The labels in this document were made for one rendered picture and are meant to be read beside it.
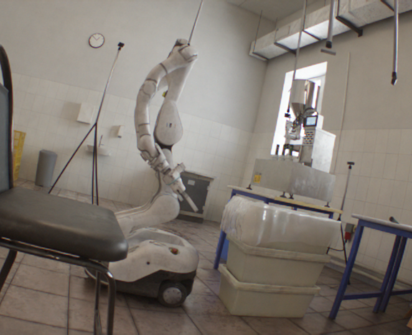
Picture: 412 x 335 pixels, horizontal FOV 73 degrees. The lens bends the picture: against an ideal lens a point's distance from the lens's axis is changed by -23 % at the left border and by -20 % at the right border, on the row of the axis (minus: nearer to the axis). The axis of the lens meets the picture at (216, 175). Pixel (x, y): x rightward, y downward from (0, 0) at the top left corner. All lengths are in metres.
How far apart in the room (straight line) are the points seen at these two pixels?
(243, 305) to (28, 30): 5.82
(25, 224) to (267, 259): 1.55
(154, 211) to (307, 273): 1.00
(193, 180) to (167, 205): 3.72
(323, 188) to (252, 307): 1.18
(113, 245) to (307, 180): 2.14
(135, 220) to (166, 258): 0.28
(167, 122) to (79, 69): 4.40
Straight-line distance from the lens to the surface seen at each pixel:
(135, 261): 1.77
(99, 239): 0.62
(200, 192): 5.65
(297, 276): 2.09
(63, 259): 0.61
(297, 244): 2.02
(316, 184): 2.68
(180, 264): 1.80
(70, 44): 6.29
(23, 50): 6.39
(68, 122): 5.98
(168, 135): 1.88
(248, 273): 1.94
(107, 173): 5.99
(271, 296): 2.05
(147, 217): 1.88
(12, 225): 0.62
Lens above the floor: 0.77
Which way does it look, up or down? 1 degrees up
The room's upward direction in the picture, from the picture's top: 13 degrees clockwise
